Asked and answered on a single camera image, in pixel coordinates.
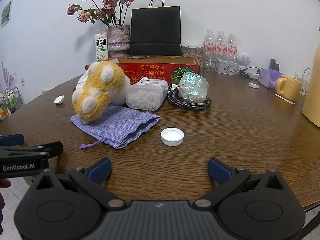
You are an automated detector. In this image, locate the purple marbled vase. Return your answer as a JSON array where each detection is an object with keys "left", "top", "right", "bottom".
[{"left": 107, "top": 24, "right": 131, "bottom": 58}]

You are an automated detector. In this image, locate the yellow kettle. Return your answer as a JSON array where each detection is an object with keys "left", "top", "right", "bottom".
[{"left": 301, "top": 44, "right": 320, "bottom": 128}]

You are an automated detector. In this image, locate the pink coral decoration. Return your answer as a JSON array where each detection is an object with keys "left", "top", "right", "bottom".
[{"left": 1, "top": 62, "right": 16, "bottom": 88}]

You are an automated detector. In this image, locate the empty glass jar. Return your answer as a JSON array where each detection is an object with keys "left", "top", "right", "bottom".
[{"left": 202, "top": 50, "right": 220, "bottom": 72}]

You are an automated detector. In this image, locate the white green milk carton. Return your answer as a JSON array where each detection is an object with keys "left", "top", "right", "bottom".
[{"left": 94, "top": 29, "right": 109, "bottom": 62}]

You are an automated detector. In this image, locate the iridescent bundle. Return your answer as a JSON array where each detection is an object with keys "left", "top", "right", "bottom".
[{"left": 178, "top": 72, "right": 209, "bottom": 103}]

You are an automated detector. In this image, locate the wall poster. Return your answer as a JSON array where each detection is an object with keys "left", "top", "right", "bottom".
[{"left": 0, "top": 0, "right": 13, "bottom": 28}]

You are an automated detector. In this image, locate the white printed tin box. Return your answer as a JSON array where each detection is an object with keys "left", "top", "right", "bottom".
[{"left": 216, "top": 59, "right": 240, "bottom": 75}]

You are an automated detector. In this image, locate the black paper bag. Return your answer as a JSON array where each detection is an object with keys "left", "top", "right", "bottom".
[{"left": 129, "top": 0, "right": 182, "bottom": 57}]

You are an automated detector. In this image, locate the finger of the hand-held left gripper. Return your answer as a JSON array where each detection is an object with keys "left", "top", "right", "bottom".
[
  {"left": 0, "top": 134, "right": 25, "bottom": 147},
  {"left": 0, "top": 141, "right": 63, "bottom": 159}
]

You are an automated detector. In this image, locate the wire storage rack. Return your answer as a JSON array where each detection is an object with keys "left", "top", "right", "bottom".
[{"left": 0, "top": 87, "right": 24, "bottom": 122}]

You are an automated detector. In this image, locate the red cardboard box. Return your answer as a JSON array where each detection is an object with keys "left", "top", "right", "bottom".
[{"left": 84, "top": 56, "right": 200, "bottom": 85}]

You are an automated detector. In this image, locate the white paper strip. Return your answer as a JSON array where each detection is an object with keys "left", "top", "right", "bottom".
[{"left": 274, "top": 94, "right": 296, "bottom": 104}]

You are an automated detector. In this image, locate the white ridged bottle cap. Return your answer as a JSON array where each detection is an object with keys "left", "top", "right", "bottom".
[{"left": 161, "top": 127, "right": 185, "bottom": 146}]

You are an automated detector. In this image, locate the purple drawstring pouch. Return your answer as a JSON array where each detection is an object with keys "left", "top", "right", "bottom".
[{"left": 70, "top": 104, "right": 160, "bottom": 150}]

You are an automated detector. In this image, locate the clear container of pellets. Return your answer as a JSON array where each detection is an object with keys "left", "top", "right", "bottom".
[{"left": 180, "top": 44, "right": 203, "bottom": 65}]

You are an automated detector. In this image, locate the dried pink rose bouquet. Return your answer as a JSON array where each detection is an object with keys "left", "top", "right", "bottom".
[{"left": 66, "top": 0, "right": 134, "bottom": 27}]

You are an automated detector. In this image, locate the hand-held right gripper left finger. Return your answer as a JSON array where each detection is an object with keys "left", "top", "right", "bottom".
[{"left": 29, "top": 157, "right": 125, "bottom": 209}]

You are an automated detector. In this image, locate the person's left hand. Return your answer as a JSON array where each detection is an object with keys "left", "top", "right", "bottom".
[{"left": 0, "top": 179, "right": 12, "bottom": 230}]

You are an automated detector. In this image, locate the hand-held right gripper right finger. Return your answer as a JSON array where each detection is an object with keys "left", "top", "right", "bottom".
[{"left": 194, "top": 157, "right": 290, "bottom": 208}]

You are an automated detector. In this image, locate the yellow mug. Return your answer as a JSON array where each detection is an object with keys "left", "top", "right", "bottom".
[{"left": 275, "top": 75, "right": 302, "bottom": 102}]

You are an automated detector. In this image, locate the white charger with cable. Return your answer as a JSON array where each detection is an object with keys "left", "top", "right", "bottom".
[{"left": 299, "top": 68, "right": 312, "bottom": 95}]

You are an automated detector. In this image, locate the white round speaker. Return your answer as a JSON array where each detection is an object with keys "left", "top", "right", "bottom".
[{"left": 236, "top": 51, "right": 252, "bottom": 70}]

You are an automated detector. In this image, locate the wooden desktop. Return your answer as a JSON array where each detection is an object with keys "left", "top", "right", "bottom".
[{"left": 0, "top": 55, "right": 320, "bottom": 213}]

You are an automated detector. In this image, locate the yellow white plush paw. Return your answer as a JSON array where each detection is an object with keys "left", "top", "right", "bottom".
[{"left": 71, "top": 61, "right": 131, "bottom": 125}]

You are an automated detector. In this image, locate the black braided cable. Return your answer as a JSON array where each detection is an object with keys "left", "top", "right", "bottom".
[{"left": 167, "top": 85, "right": 212, "bottom": 111}]

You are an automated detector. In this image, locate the purple tissue pack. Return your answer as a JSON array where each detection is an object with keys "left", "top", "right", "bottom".
[{"left": 258, "top": 68, "right": 285, "bottom": 90}]

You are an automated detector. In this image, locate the white power strip with plugs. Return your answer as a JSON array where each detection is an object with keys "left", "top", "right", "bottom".
[{"left": 237, "top": 66, "right": 262, "bottom": 80}]

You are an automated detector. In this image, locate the black upright device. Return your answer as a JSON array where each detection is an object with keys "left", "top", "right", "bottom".
[{"left": 269, "top": 58, "right": 280, "bottom": 72}]

